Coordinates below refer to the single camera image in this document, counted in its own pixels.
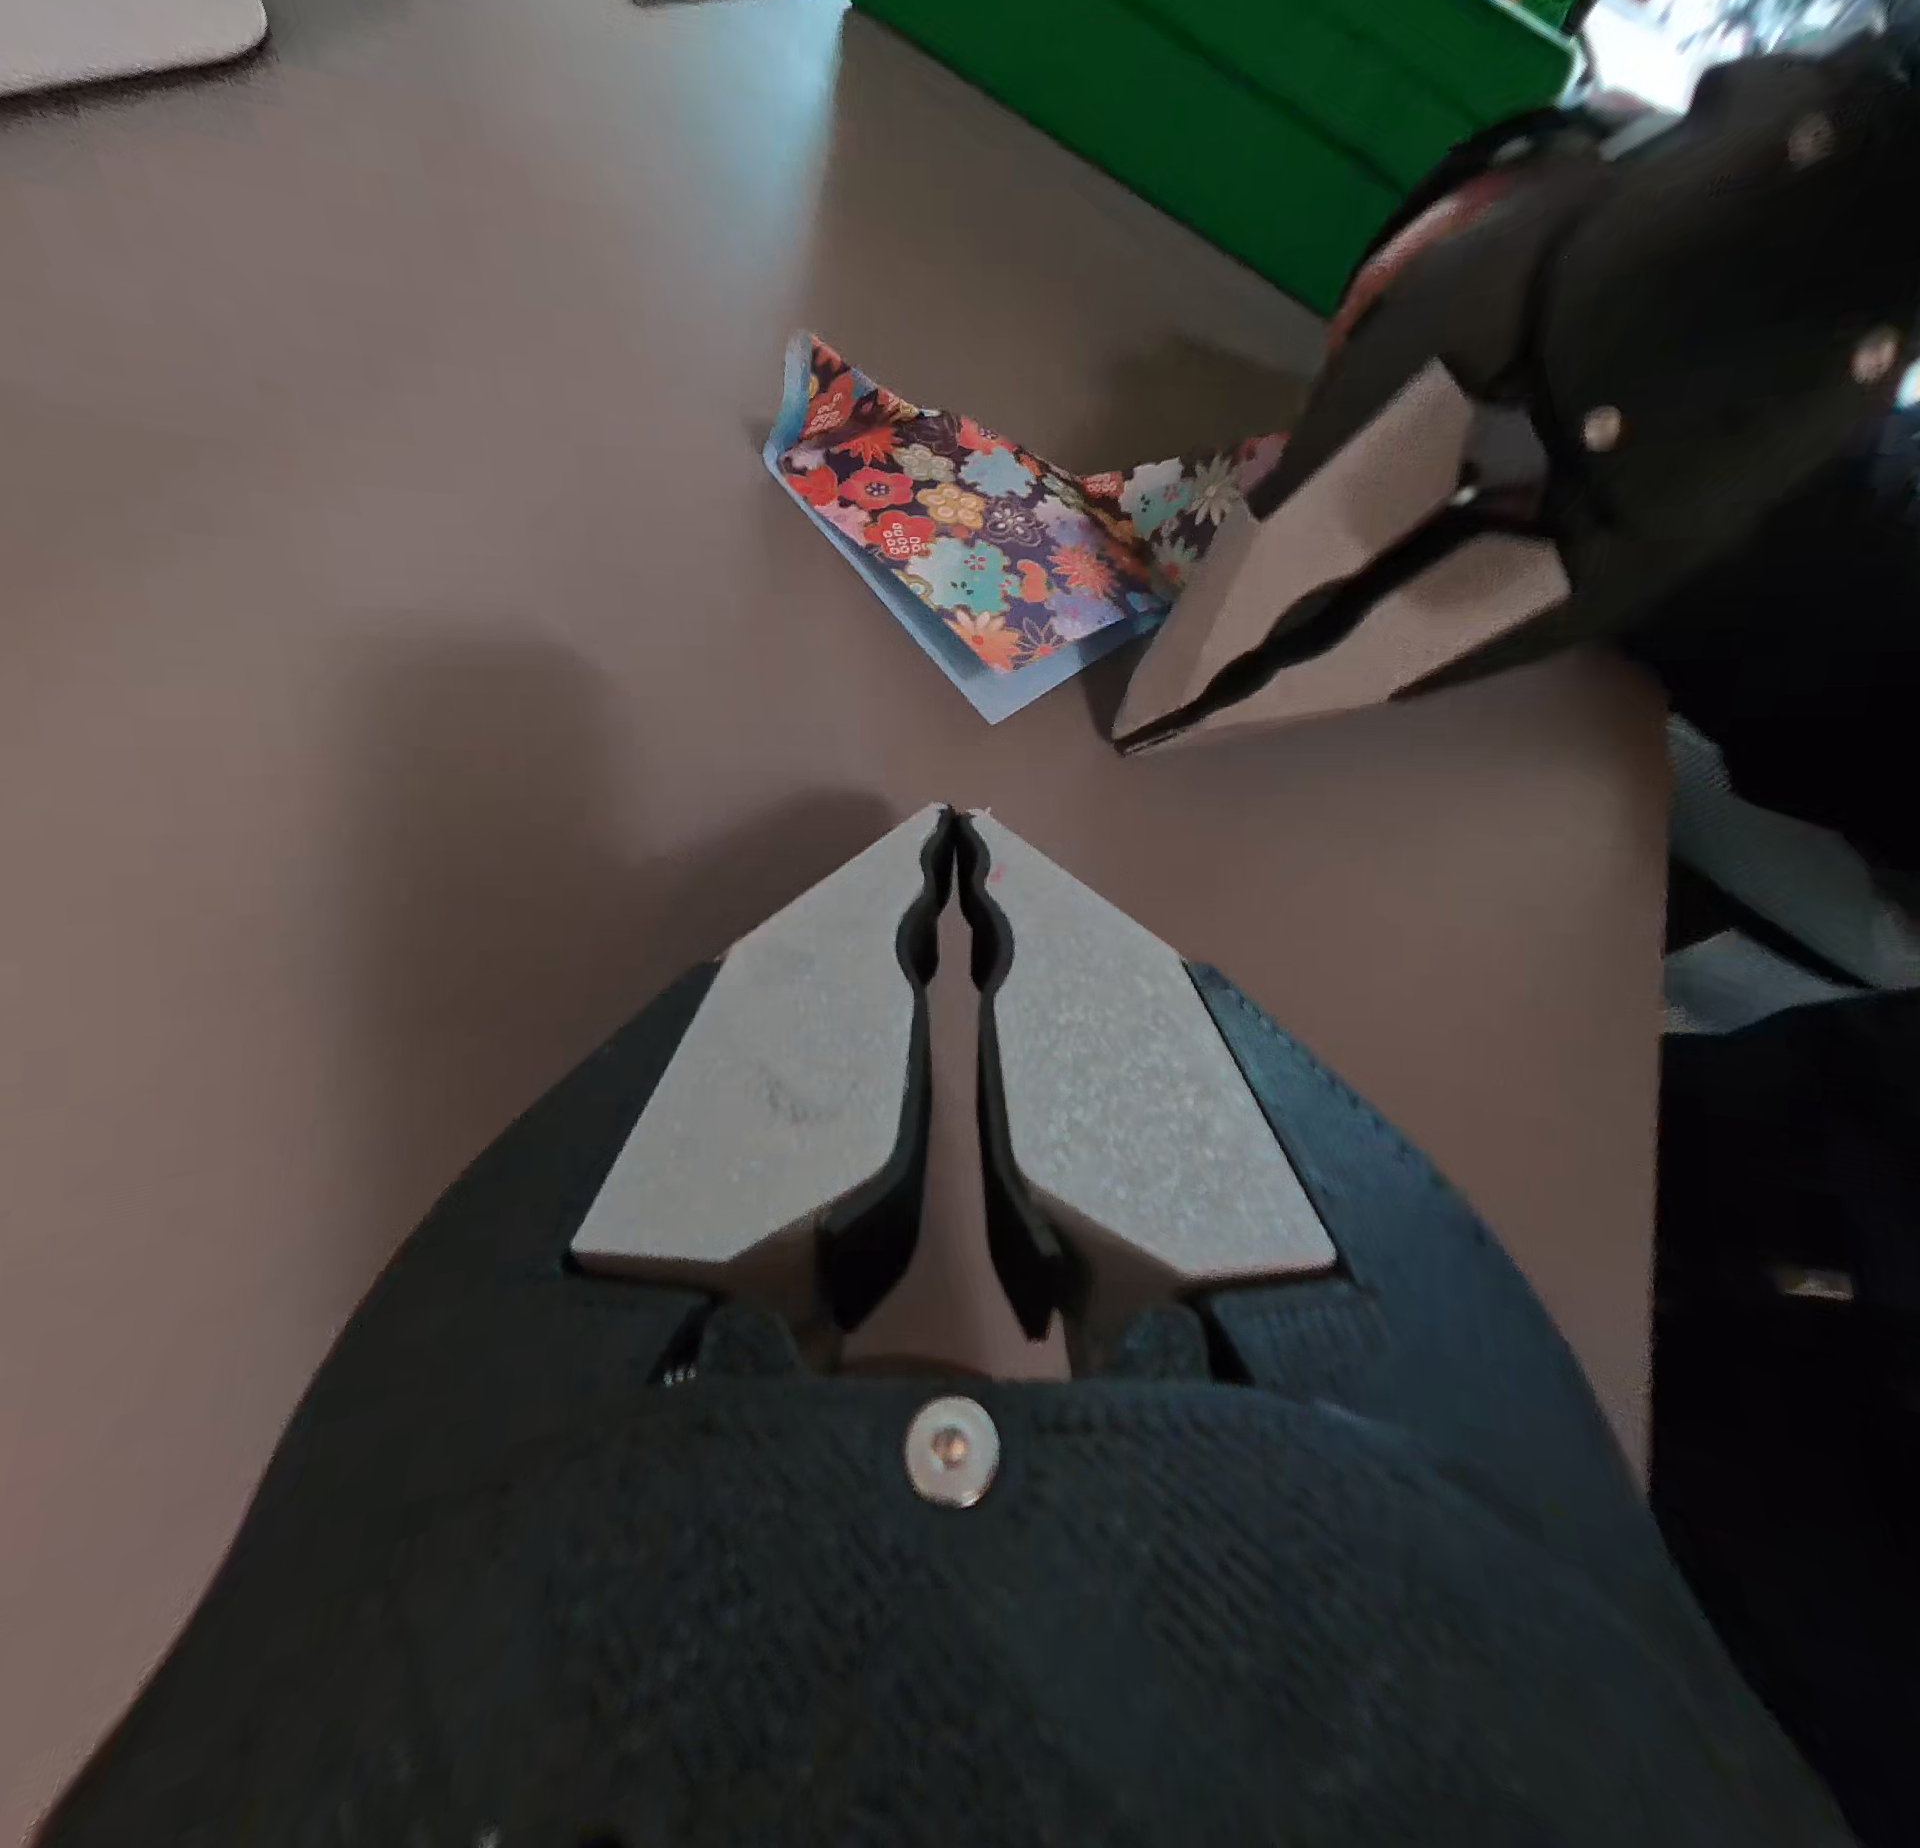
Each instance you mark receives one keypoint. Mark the pale grey cloth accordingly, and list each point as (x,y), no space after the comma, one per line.
(1800,858)

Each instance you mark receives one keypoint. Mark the green box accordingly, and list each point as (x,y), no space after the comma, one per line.
(1200,62)

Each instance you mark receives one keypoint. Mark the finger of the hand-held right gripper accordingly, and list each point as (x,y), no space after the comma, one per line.
(1351,499)
(1426,633)

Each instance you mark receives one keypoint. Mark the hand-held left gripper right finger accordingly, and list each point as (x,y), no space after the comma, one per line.
(1140,1129)

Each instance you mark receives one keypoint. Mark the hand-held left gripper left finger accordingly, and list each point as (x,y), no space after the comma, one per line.
(751,1114)

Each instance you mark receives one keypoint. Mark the person's dark clothing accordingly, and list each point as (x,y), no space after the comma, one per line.
(1778,1519)

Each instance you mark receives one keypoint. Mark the small metal buckle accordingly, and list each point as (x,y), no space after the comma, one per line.
(1815,1286)

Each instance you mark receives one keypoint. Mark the floral origami paper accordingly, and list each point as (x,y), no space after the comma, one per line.
(961,528)

